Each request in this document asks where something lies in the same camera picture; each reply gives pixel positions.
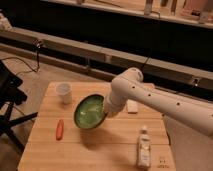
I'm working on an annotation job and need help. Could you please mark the green ceramic bowl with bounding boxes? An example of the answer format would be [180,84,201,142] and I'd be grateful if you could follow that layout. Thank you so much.
[74,94,106,130]

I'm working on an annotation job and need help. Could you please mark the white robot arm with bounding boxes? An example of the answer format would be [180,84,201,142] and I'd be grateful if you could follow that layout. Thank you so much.
[103,68,213,138]

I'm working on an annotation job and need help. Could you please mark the white sponge block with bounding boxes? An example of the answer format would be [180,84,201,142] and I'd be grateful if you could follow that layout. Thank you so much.
[127,100,138,114]

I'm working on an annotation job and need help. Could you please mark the white plastic cup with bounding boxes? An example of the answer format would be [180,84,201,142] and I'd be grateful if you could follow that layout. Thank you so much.
[56,83,71,104]

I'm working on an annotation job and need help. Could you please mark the orange carrot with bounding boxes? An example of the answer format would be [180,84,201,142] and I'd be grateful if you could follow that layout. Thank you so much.
[56,119,64,140]

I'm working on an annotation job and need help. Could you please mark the clear plastic bottle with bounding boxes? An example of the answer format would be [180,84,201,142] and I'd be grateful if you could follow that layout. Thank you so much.
[137,126,151,169]

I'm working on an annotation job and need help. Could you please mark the black floor cable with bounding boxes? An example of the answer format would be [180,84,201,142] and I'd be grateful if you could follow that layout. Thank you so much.
[0,39,45,76]

